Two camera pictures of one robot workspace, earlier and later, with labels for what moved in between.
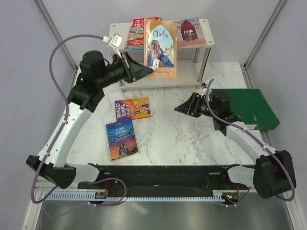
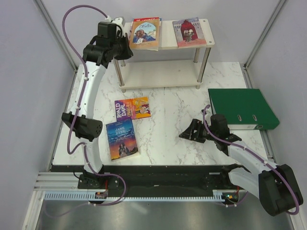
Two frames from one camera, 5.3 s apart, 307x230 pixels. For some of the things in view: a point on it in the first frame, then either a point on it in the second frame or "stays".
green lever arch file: x=252 y=107 stays
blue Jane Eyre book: x=122 y=140 stays
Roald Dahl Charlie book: x=132 y=108 stays
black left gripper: x=134 y=70 → x=128 y=53
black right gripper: x=190 y=107 → x=195 y=124
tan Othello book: x=160 y=47 → x=145 y=35
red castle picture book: x=190 y=33 stays
